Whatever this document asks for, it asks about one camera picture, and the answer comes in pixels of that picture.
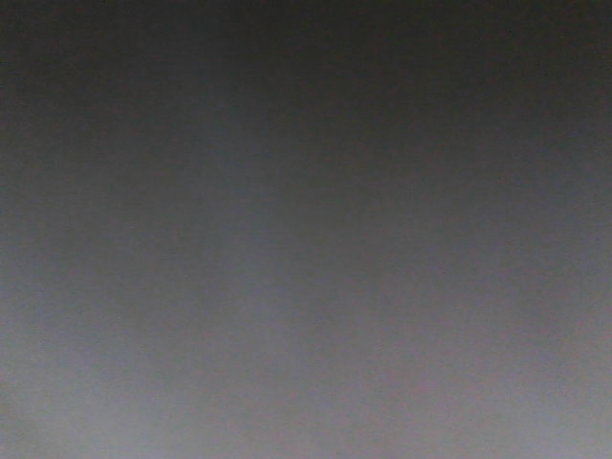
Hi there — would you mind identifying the brown cardboard box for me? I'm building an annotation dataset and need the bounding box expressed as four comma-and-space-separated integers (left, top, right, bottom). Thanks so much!
1, 1, 611, 458

